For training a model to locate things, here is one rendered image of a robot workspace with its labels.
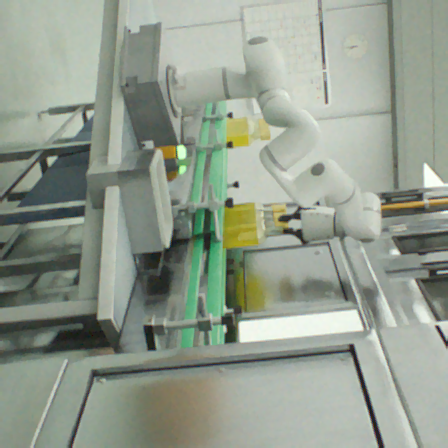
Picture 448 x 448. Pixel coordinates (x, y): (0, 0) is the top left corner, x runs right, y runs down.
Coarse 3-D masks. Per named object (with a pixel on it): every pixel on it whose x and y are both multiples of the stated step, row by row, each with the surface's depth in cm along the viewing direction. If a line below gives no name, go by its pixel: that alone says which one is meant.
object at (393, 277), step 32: (384, 192) 268; (416, 192) 264; (384, 224) 239; (416, 224) 239; (352, 256) 214; (384, 256) 220; (416, 256) 213; (384, 288) 197; (416, 288) 198; (384, 320) 177; (416, 320) 182
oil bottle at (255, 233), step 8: (240, 224) 206; (248, 224) 206; (256, 224) 205; (224, 232) 203; (232, 232) 203; (240, 232) 203; (248, 232) 203; (256, 232) 203; (264, 232) 203; (224, 240) 204; (232, 240) 204; (240, 240) 204; (248, 240) 204; (256, 240) 204; (264, 240) 204; (224, 248) 205
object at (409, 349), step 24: (384, 336) 105; (408, 336) 104; (432, 336) 103; (408, 360) 98; (432, 360) 98; (408, 384) 93; (432, 384) 93; (408, 408) 89; (432, 408) 88; (432, 432) 84
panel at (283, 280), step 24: (336, 240) 224; (240, 264) 216; (264, 264) 216; (288, 264) 213; (312, 264) 211; (336, 264) 208; (240, 288) 201; (264, 288) 201; (288, 288) 199; (312, 288) 197; (336, 288) 195; (264, 312) 186; (288, 312) 185; (312, 312) 183; (360, 312) 180
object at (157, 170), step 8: (160, 152) 178; (160, 160) 181; (152, 168) 166; (160, 168) 182; (152, 176) 166; (160, 176) 183; (152, 184) 168; (160, 184) 184; (160, 192) 185; (160, 200) 185; (168, 200) 186; (160, 208) 169; (168, 208) 186; (160, 216) 170; (168, 216) 187; (160, 224) 171; (168, 224) 187; (160, 232) 172; (168, 232) 182; (168, 240) 177
